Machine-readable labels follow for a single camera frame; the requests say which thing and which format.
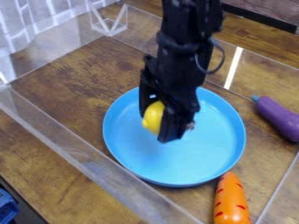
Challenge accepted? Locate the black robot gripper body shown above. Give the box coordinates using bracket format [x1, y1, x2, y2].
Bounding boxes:
[144, 33, 213, 107]

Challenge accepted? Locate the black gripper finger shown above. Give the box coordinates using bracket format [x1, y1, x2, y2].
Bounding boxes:
[157, 100, 200, 143]
[139, 69, 161, 116]

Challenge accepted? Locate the yellow lemon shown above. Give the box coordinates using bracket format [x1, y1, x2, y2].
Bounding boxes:
[141, 101, 164, 135]

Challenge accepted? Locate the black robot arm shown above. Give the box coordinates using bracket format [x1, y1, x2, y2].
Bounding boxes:
[139, 0, 224, 143]

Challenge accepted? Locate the blue round tray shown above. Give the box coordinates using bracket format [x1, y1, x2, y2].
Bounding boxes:
[102, 87, 247, 187]

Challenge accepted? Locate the purple toy eggplant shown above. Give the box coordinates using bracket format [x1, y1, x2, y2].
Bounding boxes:
[251, 95, 299, 143]

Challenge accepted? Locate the orange toy carrot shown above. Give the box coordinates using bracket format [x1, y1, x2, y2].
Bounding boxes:
[213, 171, 251, 224]

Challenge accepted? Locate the blue plastic object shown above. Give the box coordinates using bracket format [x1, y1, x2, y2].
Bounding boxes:
[0, 188, 18, 224]

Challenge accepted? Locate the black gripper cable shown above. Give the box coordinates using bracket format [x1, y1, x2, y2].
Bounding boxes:
[192, 36, 227, 74]

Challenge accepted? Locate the clear acrylic enclosure wall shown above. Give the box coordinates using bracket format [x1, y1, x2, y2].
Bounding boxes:
[0, 0, 299, 224]

